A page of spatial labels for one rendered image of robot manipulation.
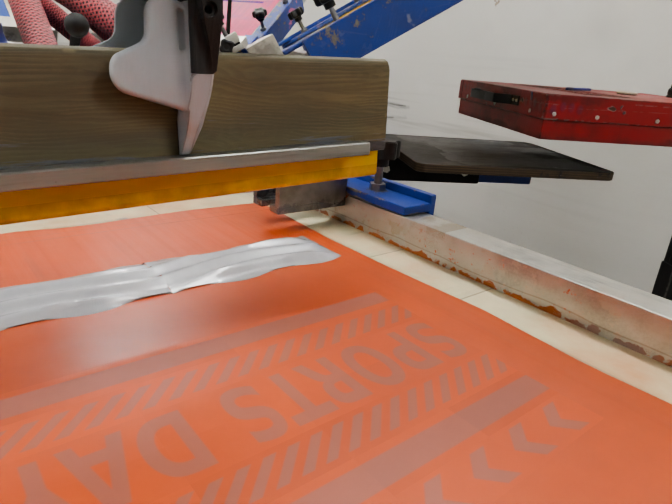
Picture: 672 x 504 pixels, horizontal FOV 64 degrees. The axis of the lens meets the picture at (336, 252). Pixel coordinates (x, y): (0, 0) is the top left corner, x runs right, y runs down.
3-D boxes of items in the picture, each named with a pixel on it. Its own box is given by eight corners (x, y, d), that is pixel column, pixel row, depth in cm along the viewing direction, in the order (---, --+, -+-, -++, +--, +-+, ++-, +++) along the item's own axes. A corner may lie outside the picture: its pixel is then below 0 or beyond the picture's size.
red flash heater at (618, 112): (645, 130, 161) (657, 89, 157) (788, 161, 118) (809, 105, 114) (454, 118, 150) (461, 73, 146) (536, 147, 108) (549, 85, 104)
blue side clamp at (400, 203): (428, 252, 62) (437, 194, 59) (398, 260, 59) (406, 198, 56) (283, 190, 83) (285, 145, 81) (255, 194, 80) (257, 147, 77)
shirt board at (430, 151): (523, 169, 156) (528, 142, 153) (609, 209, 119) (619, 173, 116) (27, 146, 133) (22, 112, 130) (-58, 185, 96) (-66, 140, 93)
